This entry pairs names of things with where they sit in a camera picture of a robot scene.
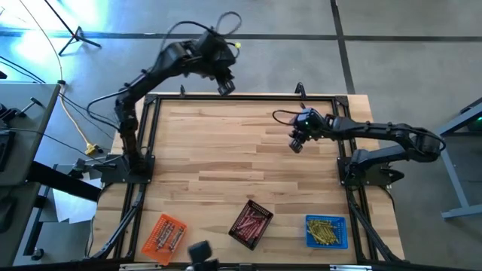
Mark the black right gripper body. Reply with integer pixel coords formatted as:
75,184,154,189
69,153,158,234
291,108,334,139

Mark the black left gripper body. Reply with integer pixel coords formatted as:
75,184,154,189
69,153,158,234
195,30,238,82

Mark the black plastic basket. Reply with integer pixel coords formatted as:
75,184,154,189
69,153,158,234
227,199,275,251

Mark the orange plastic basket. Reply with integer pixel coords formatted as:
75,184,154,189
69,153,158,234
141,213,188,266

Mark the blue plastic basket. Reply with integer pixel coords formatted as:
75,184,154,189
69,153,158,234
304,215,349,251

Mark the black tripod stand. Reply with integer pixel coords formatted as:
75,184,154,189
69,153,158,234
43,0,102,56

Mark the black box-shaped device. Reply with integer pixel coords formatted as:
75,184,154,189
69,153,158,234
186,239,221,271

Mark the black steel beam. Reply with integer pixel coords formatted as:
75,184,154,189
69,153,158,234
26,160,102,202

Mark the white paper sheet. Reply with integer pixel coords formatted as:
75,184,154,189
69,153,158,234
51,187,99,224

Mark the grey desk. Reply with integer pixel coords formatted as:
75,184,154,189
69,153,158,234
0,82,61,266

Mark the black desk clamp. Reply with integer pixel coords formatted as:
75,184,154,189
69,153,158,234
0,96,44,123

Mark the black desk device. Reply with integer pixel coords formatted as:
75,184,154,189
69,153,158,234
0,129,16,172

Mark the black aluminium table frame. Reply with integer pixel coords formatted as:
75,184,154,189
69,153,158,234
84,82,406,264

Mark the silver bracket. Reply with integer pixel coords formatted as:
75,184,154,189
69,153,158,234
118,263,163,271
329,264,373,271

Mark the grey metal table frame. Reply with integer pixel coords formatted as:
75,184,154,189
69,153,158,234
436,96,482,221

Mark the tan hose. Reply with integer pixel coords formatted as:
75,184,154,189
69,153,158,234
18,0,93,148

